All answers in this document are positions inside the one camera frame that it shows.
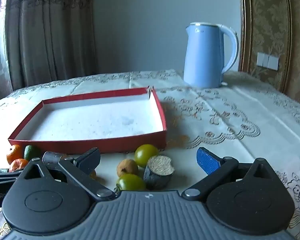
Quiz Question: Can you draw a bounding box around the blue electric kettle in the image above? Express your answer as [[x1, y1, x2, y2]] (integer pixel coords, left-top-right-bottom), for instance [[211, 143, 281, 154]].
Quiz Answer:
[[183, 22, 239, 88]]

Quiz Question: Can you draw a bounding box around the orange mandarin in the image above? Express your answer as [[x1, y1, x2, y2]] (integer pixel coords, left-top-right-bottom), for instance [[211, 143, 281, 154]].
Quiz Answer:
[[9, 159, 29, 172], [6, 145, 24, 165]]

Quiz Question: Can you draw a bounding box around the white wall switch panel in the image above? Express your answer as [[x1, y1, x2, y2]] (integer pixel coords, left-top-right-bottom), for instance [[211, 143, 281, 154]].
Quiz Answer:
[[256, 52, 279, 71]]

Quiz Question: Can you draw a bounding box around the green cucumber piece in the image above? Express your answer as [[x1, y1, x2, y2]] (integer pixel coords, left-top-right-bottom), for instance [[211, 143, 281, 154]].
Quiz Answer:
[[24, 145, 42, 161]]

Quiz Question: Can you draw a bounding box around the gold framed patterned headboard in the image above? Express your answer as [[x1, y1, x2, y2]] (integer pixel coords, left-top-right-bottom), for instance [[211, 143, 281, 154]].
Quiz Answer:
[[239, 0, 300, 102]]

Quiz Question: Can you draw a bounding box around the red shallow cardboard box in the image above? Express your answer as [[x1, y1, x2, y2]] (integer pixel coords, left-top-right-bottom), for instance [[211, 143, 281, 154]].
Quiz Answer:
[[8, 87, 167, 154]]

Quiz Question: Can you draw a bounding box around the brown patterned curtain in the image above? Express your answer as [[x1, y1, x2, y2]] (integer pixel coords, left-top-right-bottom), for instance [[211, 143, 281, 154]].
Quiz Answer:
[[0, 0, 97, 94]]

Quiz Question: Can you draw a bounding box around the brown longan fruit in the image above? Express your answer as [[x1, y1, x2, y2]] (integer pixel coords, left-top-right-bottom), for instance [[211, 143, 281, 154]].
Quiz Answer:
[[116, 159, 139, 177]]

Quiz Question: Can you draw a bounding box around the white embroidered tablecloth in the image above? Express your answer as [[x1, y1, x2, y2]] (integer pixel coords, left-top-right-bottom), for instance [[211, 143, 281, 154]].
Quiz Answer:
[[0, 70, 300, 239]]

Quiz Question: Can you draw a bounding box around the green tomato fruit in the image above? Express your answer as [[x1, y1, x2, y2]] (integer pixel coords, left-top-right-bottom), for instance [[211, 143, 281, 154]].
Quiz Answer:
[[116, 173, 146, 191], [134, 144, 159, 167]]

